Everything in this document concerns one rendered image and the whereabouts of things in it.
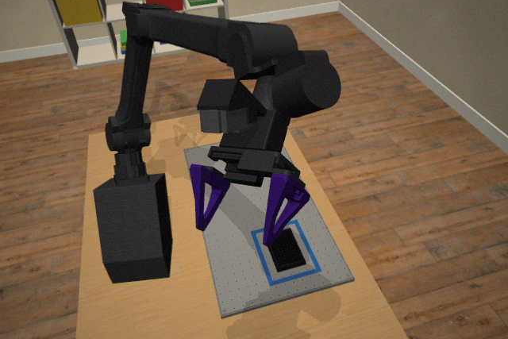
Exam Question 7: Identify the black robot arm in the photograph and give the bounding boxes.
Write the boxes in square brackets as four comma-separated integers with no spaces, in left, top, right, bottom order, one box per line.
[106,2,341,187]

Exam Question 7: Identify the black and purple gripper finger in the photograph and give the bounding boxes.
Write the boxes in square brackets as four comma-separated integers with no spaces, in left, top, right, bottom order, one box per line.
[263,173,310,247]
[190,164,230,231]

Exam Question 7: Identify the blue rectangular tape outline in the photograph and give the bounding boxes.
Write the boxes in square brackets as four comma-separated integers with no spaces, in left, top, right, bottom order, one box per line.
[251,220,322,286]

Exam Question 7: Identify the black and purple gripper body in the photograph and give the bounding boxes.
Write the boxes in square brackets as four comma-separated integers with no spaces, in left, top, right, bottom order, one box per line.
[203,144,306,189]

